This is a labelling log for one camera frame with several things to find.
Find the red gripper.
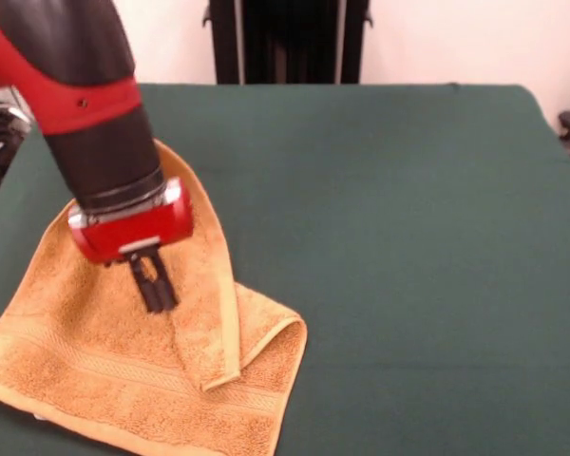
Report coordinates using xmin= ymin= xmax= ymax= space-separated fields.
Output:
xmin=66 ymin=177 xmax=195 ymax=315

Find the orange terry towel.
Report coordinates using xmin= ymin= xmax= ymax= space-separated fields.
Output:
xmin=0 ymin=139 xmax=309 ymax=456

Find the dark green table cloth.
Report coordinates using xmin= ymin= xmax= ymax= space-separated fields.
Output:
xmin=0 ymin=83 xmax=570 ymax=456

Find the grey cable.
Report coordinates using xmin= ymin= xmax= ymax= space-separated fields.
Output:
xmin=7 ymin=85 xmax=32 ymax=125

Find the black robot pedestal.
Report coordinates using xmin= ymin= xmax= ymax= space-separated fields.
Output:
xmin=201 ymin=0 xmax=376 ymax=86

